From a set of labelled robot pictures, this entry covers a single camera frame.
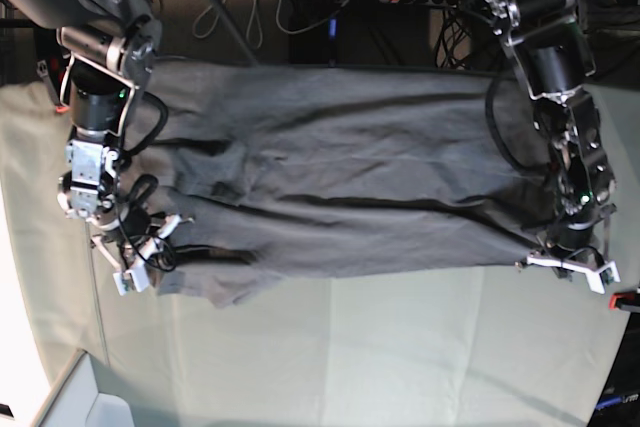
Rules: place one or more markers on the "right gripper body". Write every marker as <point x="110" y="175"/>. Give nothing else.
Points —
<point x="134" y="242"/>

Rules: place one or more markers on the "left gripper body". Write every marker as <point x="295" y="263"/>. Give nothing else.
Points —
<point x="565" y="250"/>

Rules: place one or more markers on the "grey t-shirt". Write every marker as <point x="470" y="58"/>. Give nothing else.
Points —
<point x="298" y="172"/>

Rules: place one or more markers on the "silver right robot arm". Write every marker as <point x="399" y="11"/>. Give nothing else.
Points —
<point x="111" y="46"/>

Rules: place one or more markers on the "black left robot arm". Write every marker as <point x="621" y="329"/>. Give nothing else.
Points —
<point x="544" y="42"/>

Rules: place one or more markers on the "red right clamp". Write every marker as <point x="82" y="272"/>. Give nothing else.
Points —
<point x="628" y="301"/>

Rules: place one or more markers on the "green table cloth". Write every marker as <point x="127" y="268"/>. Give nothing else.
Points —
<point x="465" y="346"/>

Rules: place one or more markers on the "red black left clamp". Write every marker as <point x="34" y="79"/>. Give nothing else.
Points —
<point x="51" y="73"/>

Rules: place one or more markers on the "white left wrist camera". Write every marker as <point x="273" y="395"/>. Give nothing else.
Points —
<point x="603" y="276"/>

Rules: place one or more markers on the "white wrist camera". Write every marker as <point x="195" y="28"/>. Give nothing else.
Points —
<point x="132" y="280"/>
<point x="603" y="276"/>

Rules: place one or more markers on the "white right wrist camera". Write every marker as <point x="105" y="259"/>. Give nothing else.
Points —
<point x="132" y="280"/>

